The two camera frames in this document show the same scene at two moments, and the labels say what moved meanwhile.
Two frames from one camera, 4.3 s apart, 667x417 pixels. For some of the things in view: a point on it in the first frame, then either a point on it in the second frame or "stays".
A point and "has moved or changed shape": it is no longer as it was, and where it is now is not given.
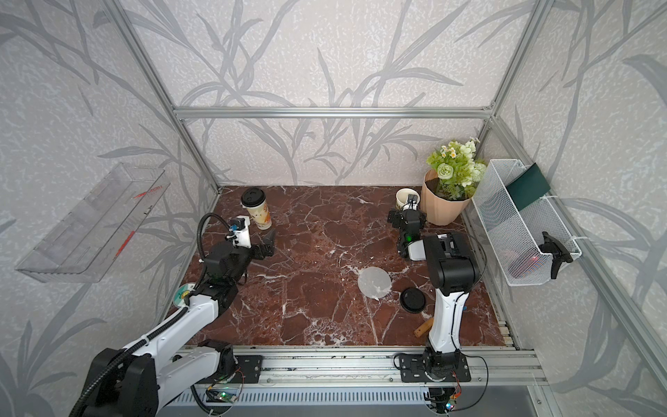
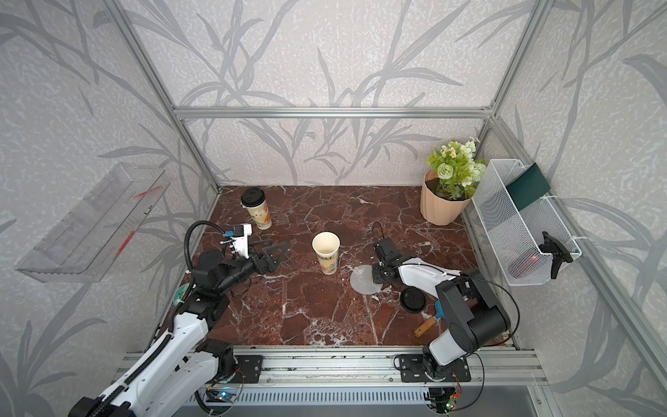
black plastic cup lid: [253, 197] stays
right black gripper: [397, 214] to [375, 275]
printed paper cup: [254, 199] stays
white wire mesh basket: [514, 234] stays
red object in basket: [525, 265] stays
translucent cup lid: [374, 282] has moved or changed shape
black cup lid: [412, 301] stays
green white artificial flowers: [459, 173] stays
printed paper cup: [402, 195] to [326, 245]
